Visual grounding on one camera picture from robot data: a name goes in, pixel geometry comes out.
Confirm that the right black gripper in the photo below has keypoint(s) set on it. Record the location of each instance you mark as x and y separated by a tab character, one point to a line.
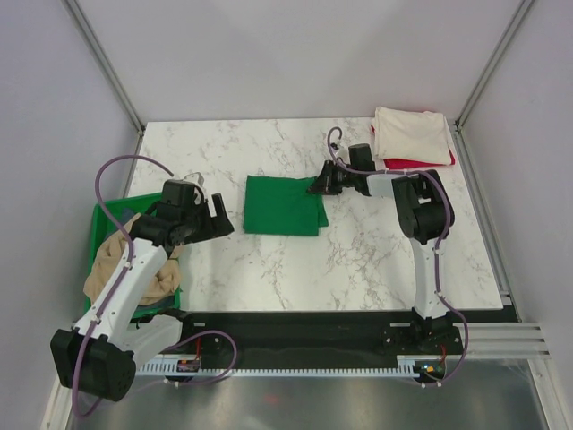
324	183

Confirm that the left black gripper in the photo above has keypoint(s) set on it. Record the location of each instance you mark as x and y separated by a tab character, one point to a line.
214	226

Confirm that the green t shirt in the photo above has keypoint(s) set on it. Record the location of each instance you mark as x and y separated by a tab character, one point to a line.
281	206

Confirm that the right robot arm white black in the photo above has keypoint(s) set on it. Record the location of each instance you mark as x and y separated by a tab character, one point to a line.
425	216

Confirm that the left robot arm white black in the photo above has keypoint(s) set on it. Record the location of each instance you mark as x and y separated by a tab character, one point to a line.
101	353

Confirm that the folded red t shirt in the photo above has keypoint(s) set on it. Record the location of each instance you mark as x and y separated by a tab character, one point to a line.
396	164

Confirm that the folded cream t shirt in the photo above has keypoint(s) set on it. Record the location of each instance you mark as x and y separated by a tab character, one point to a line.
412	137

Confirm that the beige crumpled t shirt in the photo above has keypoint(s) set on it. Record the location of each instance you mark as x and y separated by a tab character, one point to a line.
164	284

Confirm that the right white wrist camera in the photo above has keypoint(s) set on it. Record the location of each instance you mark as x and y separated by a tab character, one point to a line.
341	152

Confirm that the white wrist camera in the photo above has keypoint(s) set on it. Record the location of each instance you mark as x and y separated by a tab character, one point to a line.
341	152
197	179

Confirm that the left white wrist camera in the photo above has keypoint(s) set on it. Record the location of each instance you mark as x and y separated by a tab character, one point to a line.
197	179

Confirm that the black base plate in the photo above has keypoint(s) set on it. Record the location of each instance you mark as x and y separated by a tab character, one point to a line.
202	333

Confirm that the aluminium rail base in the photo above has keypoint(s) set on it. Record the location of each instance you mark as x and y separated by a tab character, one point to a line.
515	340

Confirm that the white slotted cable duct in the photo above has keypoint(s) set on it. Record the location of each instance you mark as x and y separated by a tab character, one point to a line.
177	367

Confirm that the left aluminium frame post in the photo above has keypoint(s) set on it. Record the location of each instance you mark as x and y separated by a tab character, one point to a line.
95	47

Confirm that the aluminium frame post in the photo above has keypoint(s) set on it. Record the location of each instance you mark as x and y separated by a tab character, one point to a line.
95	47
495	59

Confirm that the right aluminium frame post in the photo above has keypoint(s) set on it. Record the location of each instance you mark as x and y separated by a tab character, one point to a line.
495	59

